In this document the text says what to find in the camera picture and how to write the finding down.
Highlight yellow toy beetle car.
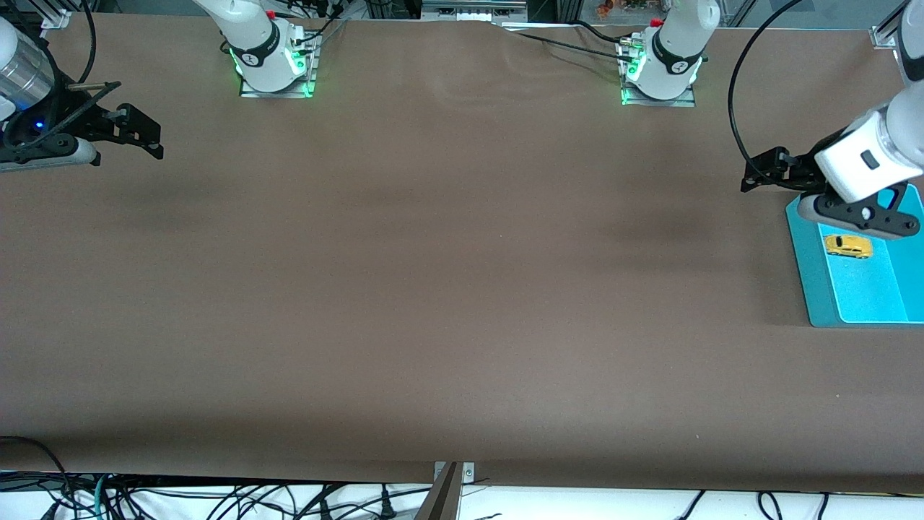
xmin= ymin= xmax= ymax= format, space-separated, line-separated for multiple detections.
xmin=824 ymin=234 xmax=874 ymax=260

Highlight teal plastic bin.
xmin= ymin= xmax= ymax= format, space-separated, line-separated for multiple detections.
xmin=785 ymin=183 xmax=924 ymax=329

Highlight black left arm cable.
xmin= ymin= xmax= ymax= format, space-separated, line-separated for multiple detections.
xmin=727 ymin=0 xmax=803 ymax=183

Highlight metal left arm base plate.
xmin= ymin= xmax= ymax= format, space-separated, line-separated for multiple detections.
xmin=619 ymin=36 xmax=698 ymax=108

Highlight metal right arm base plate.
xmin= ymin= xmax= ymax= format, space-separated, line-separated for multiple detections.
xmin=238 ymin=32 xmax=319 ymax=99

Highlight black right base cables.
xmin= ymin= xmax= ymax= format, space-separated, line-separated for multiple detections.
xmin=289 ymin=0 xmax=349 ymax=53

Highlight short black table cable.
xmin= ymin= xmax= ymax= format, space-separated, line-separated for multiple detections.
xmin=574 ymin=19 xmax=637 ymax=46

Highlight long black table cable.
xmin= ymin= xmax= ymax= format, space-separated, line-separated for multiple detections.
xmin=500 ymin=27 xmax=635 ymax=63

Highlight black looping floor cable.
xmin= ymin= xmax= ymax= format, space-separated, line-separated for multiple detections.
xmin=0 ymin=435 xmax=74 ymax=501

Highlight aluminium frame with sockets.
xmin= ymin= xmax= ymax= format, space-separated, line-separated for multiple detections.
xmin=421 ymin=0 xmax=530 ymax=23

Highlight small metal table bracket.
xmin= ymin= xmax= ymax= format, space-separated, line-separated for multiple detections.
xmin=433 ymin=461 xmax=476 ymax=484

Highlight dark brown slanted post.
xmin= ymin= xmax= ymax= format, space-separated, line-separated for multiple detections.
xmin=414 ymin=462 xmax=463 ymax=520

